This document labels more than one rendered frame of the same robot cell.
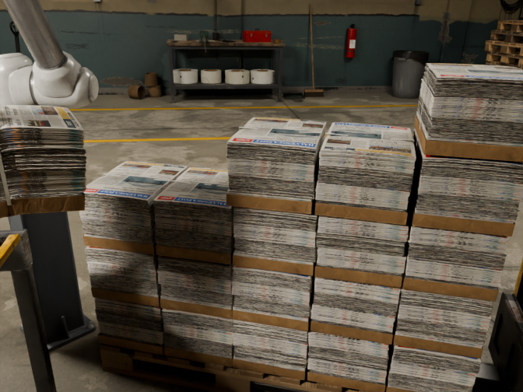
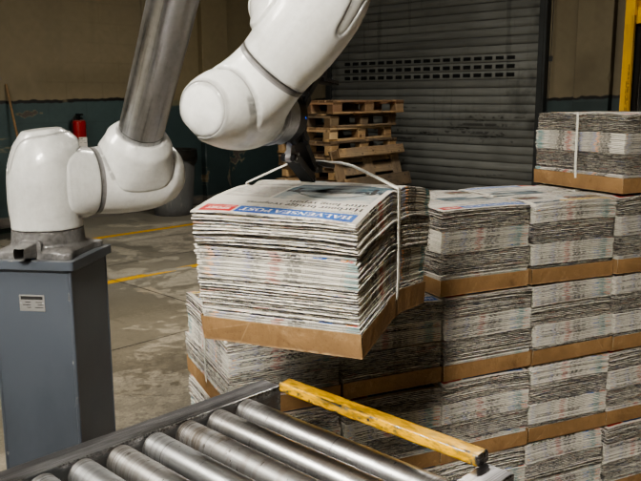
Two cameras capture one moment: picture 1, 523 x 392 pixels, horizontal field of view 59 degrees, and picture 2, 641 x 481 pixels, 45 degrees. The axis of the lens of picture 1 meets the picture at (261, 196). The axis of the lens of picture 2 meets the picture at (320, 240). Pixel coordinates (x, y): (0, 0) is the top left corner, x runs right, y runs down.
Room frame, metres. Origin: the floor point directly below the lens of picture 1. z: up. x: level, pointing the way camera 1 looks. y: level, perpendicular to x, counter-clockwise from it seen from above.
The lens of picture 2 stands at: (0.10, 1.50, 1.34)
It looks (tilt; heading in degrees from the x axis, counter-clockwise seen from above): 11 degrees down; 323
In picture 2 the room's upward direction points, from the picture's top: straight up
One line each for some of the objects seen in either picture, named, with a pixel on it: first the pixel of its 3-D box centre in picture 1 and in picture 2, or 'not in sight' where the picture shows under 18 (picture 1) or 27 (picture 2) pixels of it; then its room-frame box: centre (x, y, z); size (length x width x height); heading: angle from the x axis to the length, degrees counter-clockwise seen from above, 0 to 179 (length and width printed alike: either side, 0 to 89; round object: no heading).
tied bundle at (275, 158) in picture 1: (279, 161); (444, 239); (1.59, -0.06, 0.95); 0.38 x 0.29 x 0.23; 169
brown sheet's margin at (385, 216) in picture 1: (363, 192); (529, 259); (1.52, -0.36, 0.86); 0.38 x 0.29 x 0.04; 166
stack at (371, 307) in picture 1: (244, 282); (403, 424); (1.61, 0.06, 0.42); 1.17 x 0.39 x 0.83; 78
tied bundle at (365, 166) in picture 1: (364, 169); (530, 230); (1.52, -0.35, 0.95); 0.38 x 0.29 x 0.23; 166
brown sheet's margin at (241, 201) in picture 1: (278, 183); (444, 268); (1.59, -0.06, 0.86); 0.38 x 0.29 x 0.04; 169
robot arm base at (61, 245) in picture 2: not in sight; (44, 240); (1.81, 0.98, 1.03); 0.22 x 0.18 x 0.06; 135
